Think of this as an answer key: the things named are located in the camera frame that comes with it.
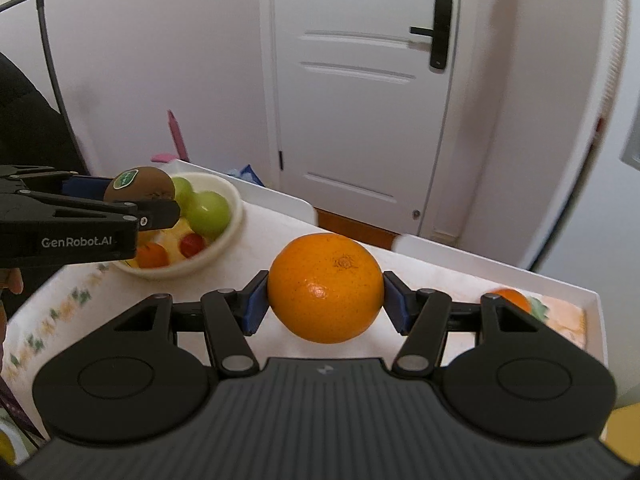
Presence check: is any brown kiwi with sticker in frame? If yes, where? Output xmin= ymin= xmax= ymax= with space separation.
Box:
xmin=103 ymin=166 xmax=175 ymax=203

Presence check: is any small tangerine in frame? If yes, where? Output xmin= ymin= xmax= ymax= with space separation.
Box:
xmin=134 ymin=242 xmax=170 ymax=269

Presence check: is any green apple front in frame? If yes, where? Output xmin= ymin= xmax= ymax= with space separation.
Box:
xmin=171 ymin=177 xmax=195 ymax=217

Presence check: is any green apple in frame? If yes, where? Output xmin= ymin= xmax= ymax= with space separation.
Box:
xmin=171 ymin=177 xmax=195 ymax=217
xmin=184 ymin=191 xmax=232 ymax=240

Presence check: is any red cherry tomato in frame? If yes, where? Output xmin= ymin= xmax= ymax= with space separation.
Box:
xmin=178 ymin=232 xmax=207 ymax=259

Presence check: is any large orange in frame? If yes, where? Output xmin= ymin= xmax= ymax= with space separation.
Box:
xmin=267 ymin=233 xmax=384 ymax=344
xmin=490 ymin=288 xmax=533 ymax=314

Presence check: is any large yellow-brown apple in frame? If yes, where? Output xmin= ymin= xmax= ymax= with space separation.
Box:
xmin=137 ymin=230 xmax=162 ymax=247

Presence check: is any pink plastic object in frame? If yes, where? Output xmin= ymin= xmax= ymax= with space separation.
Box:
xmin=151 ymin=110 xmax=190 ymax=164

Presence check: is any cream bowl with bear print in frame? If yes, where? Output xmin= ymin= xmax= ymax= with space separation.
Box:
xmin=114 ymin=172 xmax=244 ymax=281

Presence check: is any floral tablecloth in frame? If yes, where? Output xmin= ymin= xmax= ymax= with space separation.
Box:
xmin=2 ymin=204 xmax=603 ymax=425

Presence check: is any blue plastic bag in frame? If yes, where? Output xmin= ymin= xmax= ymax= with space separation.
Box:
xmin=228 ymin=165 xmax=265 ymax=186

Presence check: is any black metal stand pole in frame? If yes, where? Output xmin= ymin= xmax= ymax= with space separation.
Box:
xmin=1 ymin=0 xmax=90 ymax=174

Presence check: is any white panel door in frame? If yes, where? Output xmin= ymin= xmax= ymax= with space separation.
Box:
xmin=262 ymin=0 xmax=459 ymax=234

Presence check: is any yellow chair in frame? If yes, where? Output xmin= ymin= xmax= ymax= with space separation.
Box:
xmin=601 ymin=403 xmax=640 ymax=466

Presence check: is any white wardrobe door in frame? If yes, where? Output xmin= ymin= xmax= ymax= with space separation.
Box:
xmin=519 ymin=0 xmax=640 ymax=401

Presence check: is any grey recessed wardrobe handle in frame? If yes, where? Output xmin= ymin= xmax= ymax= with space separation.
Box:
xmin=620 ymin=108 xmax=640 ymax=170

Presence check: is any black door handle lock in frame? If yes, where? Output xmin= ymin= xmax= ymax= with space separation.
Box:
xmin=409 ymin=0 xmax=454 ymax=72

